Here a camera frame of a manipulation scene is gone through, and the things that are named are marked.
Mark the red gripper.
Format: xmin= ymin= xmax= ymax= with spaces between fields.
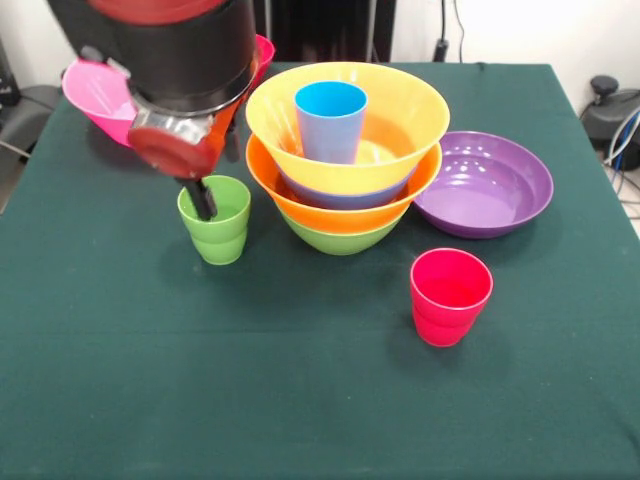
xmin=126 ymin=102 xmax=242 ymax=223

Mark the green cup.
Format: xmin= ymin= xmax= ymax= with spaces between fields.
xmin=176 ymin=174 xmax=252 ymax=266

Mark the blue cup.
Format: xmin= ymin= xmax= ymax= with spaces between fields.
xmin=293 ymin=81 xmax=370 ymax=165

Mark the blue bowl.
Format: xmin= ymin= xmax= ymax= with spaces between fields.
xmin=277 ymin=164 xmax=416 ymax=211

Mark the orange bowl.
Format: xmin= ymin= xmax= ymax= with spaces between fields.
xmin=244 ymin=61 xmax=451 ymax=196
xmin=244 ymin=133 xmax=444 ymax=235

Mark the red bowl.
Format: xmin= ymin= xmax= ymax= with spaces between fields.
xmin=251 ymin=34 xmax=277 ymax=92

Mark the pink bowl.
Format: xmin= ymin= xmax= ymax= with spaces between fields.
xmin=61 ymin=58 xmax=140 ymax=149

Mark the green bowl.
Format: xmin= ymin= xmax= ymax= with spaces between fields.
xmin=277 ymin=207 xmax=404 ymax=257

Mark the dark green tablecloth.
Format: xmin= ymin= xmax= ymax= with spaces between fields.
xmin=0 ymin=60 xmax=640 ymax=480

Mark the purple bowl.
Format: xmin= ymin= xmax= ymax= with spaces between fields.
xmin=412 ymin=130 xmax=555 ymax=240

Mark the red cup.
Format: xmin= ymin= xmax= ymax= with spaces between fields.
xmin=409 ymin=247 xmax=495 ymax=349

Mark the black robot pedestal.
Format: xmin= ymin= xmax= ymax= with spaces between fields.
xmin=252 ymin=0 xmax=397 ymax=64

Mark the black wall cable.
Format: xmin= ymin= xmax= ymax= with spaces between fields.
xmin=432 ymin=0 xmax=469 ymax=64

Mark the floor cable bundle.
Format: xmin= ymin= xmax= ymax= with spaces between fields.
xmin=602 ymin=107 xmax=640 ymax=221

